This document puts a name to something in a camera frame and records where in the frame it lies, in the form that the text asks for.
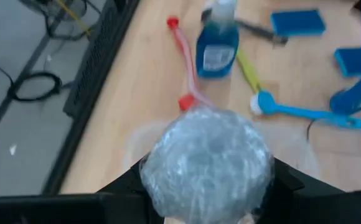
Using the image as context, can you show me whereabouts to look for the yellow hanging cable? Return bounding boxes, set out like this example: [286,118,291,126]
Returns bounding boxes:
[55,0,91,35]

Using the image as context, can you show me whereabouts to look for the red dish brush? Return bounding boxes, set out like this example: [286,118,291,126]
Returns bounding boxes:
[166,16,214,112]

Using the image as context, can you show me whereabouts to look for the black aluminium table frame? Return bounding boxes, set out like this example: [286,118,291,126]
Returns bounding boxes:
[40,0,143,196]

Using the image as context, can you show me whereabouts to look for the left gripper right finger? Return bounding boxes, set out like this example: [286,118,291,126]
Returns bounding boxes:
[258,157,343,224]

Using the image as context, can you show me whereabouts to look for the grey dish brush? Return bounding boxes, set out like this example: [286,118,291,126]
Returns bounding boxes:
[200,8,289,46]

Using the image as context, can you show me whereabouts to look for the blue Dawn dish soap bottle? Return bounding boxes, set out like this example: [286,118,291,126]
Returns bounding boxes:
[195,0,240,79]
[329,72,361,116]
[139,106,275,224]

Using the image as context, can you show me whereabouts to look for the black coiled cable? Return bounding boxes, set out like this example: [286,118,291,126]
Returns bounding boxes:
[0,54,63,103]

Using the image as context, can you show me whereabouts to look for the blue scraper tool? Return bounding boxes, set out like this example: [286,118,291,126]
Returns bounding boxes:
[249,90,361,131]

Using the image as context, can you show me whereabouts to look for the yellow-green dish brush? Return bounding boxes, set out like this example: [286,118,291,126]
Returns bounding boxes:
[235,48,264,94]

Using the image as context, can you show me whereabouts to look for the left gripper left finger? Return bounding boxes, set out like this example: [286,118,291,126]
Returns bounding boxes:
[99,157,166,224]

